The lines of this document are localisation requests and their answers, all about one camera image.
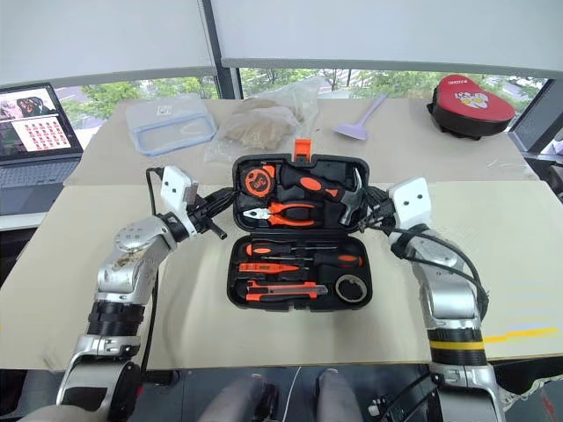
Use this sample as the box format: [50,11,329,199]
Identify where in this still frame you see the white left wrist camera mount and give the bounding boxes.
[159,165,197,241]

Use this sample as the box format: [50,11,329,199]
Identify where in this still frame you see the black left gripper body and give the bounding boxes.
[187,195,230,242]

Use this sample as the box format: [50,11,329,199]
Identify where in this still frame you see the dark grey slanted frame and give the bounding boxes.
[508,76,563,156]

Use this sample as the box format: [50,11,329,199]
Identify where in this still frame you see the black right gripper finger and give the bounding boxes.
[364,186,389,206]
[357,210,380,232]

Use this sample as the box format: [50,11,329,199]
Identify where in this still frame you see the claw hammer black orange handle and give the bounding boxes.
[280,164,367,224]

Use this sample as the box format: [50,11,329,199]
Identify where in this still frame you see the black orange handled screwdriver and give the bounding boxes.
[245,240,340,259]
[260,253,364,269]

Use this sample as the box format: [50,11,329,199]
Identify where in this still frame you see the thin white cable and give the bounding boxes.
[283,366,305,422]

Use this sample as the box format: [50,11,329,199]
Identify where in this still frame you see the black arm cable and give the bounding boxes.
[139,166,167,380]
[390,227,490,318]

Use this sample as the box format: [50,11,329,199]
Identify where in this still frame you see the black electrical tape roll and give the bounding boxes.
[334,273,369,305]

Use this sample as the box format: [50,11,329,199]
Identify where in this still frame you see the clear plastic bag beige contents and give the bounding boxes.
[203,77,320,165]

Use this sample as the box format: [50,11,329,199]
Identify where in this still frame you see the red heart-shaped bag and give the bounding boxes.
[425,73,516,142]

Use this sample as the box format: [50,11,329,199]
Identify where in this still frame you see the white roller blind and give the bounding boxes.
[0,0,219,88]
[209,0,563,81]

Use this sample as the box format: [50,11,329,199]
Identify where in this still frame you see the pliers with orange handles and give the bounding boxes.
[242,201,318,229]

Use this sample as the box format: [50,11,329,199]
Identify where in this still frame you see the clear plastic container blue rim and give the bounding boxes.
[125,96,218,156]

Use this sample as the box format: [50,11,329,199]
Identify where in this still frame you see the orange black tape measure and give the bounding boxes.
[240,164,278,197]

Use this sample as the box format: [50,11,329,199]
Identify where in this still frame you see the open grey laptop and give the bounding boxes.
[0,82,85,217]

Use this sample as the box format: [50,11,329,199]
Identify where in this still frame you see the grey rounded shape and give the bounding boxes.
[316,368,364,422]
[197,377,270,422]

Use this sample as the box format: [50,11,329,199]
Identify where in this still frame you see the black plastic tool case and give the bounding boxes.
[226,139,374,313]

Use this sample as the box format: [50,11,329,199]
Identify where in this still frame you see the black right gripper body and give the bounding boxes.
[370,188,399,230]

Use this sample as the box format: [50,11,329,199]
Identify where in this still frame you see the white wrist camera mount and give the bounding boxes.
[386,177,431,230]
[159,165,197,241]

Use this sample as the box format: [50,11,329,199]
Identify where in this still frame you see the dark grey window post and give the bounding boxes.
[200,0,244,100]

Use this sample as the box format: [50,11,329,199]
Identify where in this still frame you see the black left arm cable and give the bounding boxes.
[139,166,167,380]

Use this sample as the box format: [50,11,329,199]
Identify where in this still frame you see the black orange utility knife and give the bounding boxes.
[245,279,330,304]

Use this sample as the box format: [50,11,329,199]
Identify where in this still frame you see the orange voltage tester pen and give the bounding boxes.
[238,261,305,276]

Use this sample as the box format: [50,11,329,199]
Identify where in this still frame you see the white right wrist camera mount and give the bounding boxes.
[386,177,431,230]

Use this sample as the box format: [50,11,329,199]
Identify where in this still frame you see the black device with white knob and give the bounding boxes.
[368,395,399,419]

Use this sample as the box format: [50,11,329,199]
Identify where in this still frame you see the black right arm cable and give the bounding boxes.
[390,227,490,318]

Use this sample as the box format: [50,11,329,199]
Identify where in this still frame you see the purple plastic scraper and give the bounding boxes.
[332,92,389,142]

